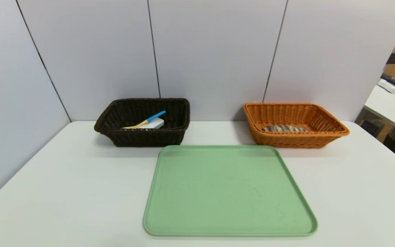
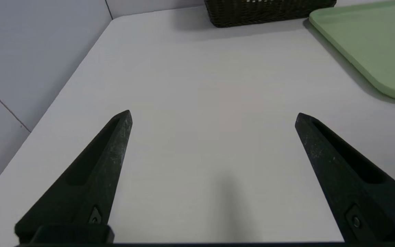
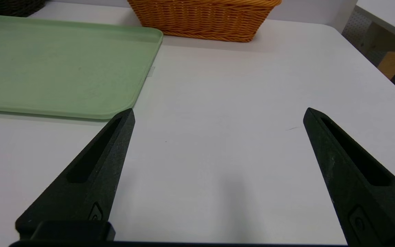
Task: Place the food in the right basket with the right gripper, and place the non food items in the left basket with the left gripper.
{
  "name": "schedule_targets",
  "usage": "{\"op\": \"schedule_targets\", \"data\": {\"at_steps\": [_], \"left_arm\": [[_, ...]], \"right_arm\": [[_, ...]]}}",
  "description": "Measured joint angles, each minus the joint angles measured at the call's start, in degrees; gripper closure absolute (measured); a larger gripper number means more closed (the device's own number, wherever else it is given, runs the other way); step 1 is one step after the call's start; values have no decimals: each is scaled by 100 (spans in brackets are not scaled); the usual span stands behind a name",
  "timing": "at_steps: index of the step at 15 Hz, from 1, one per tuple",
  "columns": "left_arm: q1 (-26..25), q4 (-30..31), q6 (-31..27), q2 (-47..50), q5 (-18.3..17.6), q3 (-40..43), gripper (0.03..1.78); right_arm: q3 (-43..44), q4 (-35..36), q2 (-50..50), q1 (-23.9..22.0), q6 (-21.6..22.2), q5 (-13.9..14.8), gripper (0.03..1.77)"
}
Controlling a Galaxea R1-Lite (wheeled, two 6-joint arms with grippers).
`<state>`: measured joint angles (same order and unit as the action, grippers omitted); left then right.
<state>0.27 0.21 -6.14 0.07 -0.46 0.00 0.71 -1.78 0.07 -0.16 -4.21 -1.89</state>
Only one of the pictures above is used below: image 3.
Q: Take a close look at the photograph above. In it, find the light green plastic tray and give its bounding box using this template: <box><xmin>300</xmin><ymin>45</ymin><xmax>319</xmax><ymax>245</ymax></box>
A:
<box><xmin>0</xmin><ymin>14</ymin><xmax>164</xmax><ymax>120</ymax></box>

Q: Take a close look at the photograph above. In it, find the orange wicker basket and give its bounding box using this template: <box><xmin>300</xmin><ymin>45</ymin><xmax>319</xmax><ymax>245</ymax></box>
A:
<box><xmin>127</xmin><ymin>0</ymin><xmax>282</xmax><ymax>43</ymax></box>

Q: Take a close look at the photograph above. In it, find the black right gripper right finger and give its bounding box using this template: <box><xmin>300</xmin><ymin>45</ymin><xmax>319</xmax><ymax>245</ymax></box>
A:
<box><xmin>303</xmin><ymin>107</ymin><xmax>395</xmax><ymax>247</ymax></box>

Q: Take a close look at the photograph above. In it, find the dark brown wicker basket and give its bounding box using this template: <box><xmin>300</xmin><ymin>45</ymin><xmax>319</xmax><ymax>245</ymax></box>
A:
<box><xmin>0</xmin><ymin>0</ymin><xmax>46</xmax><ymax>17</ymax></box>

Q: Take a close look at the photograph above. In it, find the white side table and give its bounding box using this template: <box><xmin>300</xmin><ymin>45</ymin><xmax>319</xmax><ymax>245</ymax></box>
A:
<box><xmin>355</xmin><ymin>0</ymin><xmax>395</xmax><ymax>46</ymax></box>

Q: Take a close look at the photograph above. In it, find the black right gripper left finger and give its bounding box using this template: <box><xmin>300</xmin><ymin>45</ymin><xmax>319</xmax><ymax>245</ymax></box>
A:
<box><xmin>15</xmin><ymin>108</ymin><xmax>135</xmax><ymax>241</ymax></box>

